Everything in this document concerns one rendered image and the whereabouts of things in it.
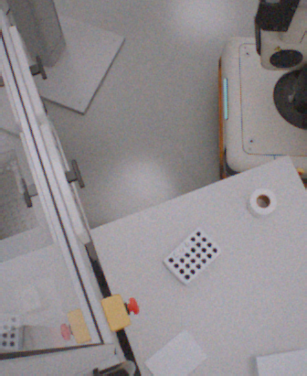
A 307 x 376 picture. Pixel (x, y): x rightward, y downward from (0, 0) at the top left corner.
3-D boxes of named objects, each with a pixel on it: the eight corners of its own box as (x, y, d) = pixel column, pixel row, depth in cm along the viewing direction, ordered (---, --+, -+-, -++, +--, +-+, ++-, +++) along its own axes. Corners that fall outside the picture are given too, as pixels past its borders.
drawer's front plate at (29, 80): (24, 47, 133) (14, 24, 123) (52, 132, 124) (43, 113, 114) (18, 49, 133) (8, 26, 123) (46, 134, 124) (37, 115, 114)
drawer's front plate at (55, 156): (55, 140, 124) (46, 122, 113) (90, 241, 114) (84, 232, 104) (48, 142, 123) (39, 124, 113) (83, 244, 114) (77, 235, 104)
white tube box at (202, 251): (197, 229, 121) (198, 226, 118) (220, 252, 119) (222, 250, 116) (163, 262, 119) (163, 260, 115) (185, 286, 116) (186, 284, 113)
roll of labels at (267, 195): (262, 223, 122) (266, 220, 118) (241, 206, 123) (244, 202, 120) (278, 203, 124) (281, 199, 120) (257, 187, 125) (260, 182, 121)
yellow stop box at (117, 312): (123, 294, 108) (121, 291, 101) (134, 324, 106) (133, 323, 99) (103, 302, 108) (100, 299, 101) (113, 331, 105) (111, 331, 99)
